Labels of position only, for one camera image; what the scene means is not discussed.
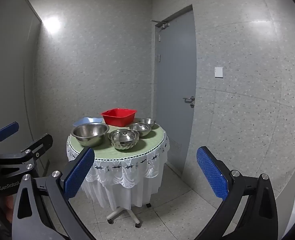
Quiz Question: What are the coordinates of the metal door closer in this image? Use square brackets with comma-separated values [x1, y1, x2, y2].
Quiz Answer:
[151, 19, 170, 29]

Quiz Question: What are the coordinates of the green table mat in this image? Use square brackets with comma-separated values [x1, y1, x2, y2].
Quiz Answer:
[70, 122, 166, 159]

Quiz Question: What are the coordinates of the red plastic basin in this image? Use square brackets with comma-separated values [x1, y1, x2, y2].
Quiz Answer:
[101, 108, 137, 127]

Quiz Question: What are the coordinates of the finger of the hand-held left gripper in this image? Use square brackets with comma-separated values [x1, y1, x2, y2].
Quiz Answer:
[0, 133, 53, 176]
[0, 122, 19, 155]

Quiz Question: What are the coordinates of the smallest steel bowl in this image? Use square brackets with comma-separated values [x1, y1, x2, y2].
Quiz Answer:
[138, 118, 155, 128]

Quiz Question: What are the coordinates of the light blue plate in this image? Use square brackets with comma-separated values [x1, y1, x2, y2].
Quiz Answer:
[72, 116, 103, 128]

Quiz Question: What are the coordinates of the person's left hand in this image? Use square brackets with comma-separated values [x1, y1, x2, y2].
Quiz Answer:
[0, 196, 14, 230]

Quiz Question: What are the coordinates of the large steel bowl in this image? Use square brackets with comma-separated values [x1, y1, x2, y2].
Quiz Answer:
[71, 123, 110, 147]

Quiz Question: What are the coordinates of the ribbed steel bowl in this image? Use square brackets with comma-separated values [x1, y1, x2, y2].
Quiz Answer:
[109, 129, 140, 151]

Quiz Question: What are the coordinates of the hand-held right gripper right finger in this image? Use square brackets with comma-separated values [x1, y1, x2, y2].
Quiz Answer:
[195, 146, 279, 240]

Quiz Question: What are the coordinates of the small steel bowl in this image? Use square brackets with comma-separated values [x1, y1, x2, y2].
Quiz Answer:
[129, 122, 152, 137]

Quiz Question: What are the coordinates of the door vent grille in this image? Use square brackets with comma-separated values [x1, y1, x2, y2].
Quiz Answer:
[169, 137, 181, 153]

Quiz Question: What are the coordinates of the white wheeled table base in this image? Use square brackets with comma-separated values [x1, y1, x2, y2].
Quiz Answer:
[107, 203, 152, 228]

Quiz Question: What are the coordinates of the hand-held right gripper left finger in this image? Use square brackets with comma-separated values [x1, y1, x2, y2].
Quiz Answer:
[12, 147, 96, 240]

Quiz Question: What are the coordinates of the round table with lace cloth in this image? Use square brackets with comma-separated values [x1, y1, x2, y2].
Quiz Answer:
[67, 127, 169, 210]

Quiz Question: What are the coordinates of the grey metal panel door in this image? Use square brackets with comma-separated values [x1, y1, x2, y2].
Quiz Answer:
[0, 0, 42, 175]

